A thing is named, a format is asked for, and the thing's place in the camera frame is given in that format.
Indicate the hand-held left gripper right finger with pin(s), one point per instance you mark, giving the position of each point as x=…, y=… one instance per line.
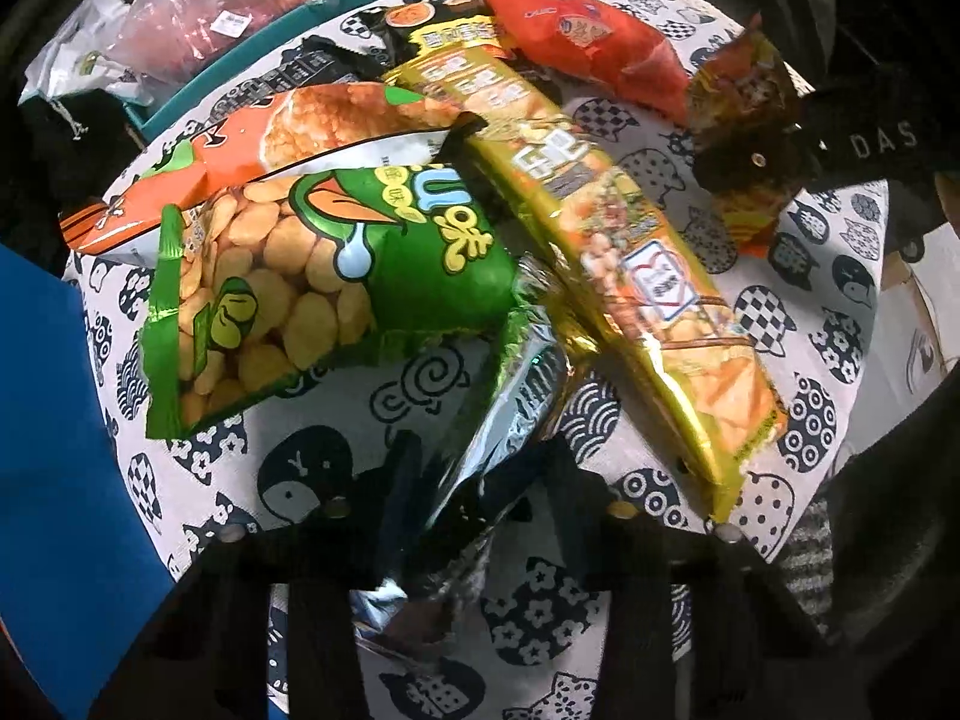
x=559, y=480

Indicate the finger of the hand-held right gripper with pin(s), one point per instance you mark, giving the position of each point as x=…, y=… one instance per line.
x=772, y=165

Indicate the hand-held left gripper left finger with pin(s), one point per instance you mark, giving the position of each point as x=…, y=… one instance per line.
x=401, y=472

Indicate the yellow red snack bag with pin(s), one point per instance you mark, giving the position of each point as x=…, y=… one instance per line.
x=742, y=82

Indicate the silver foil snack packet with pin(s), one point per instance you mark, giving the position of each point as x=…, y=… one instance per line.
x=517, y=397

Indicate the black noodle packet yellow band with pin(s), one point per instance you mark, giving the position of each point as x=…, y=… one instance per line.
x=420, y=19

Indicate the black packet white print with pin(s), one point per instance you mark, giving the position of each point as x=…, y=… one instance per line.
x=300, y=71

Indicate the long golden snack packet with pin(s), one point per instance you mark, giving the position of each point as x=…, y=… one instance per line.
x=600, y=240

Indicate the cat print tablecloth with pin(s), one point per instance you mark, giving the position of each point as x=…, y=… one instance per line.
x=810, y=360

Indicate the green broad bean snack bag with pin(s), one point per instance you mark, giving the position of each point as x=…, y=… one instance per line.
x=315, y=277

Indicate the red orange snack bag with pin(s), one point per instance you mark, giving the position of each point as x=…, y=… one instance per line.
x=585, y=30

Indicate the grey striped cloth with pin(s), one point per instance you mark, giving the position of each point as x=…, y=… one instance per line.
x=810, y=562

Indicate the orange rice cracker bag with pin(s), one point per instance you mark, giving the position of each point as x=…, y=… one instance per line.
x=247, y=142

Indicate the teal box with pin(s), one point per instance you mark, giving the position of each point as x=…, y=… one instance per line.
x=225, y=79

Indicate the clear plastic bags red contents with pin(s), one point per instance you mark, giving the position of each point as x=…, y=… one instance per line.
x=225, y=0

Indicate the white plastic bag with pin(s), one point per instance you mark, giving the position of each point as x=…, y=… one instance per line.
x=82, y=45

